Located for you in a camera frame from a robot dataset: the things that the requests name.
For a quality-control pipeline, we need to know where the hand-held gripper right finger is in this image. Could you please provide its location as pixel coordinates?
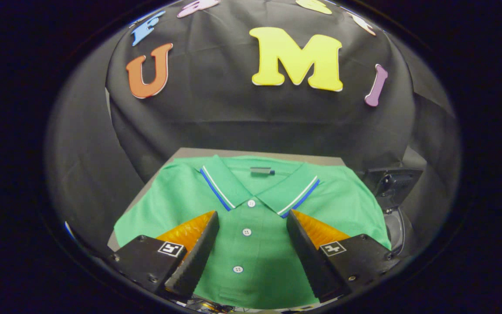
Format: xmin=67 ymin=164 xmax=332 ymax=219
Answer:
xmin=286 ymin=209 xmax=402 ymax=304

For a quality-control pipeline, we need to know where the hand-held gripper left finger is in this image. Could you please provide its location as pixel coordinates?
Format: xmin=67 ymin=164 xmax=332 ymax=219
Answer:
xmin=107 ymin=211 xmax=220 ymax=302

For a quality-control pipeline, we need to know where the green polo shirt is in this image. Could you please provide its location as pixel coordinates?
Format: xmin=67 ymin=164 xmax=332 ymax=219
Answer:
xmin=114 ymin=155 xmax=392 ymax=309

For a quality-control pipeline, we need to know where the transparent washing machine lid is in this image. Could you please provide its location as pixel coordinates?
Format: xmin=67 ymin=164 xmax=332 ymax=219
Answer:
xmin=364 ymin=168 xmax=424 ymax=210

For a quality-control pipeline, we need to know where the small grey cabinet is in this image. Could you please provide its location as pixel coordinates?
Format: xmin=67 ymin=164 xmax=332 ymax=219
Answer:
xmin=107 ymin=147 xmax=347 ymax=251

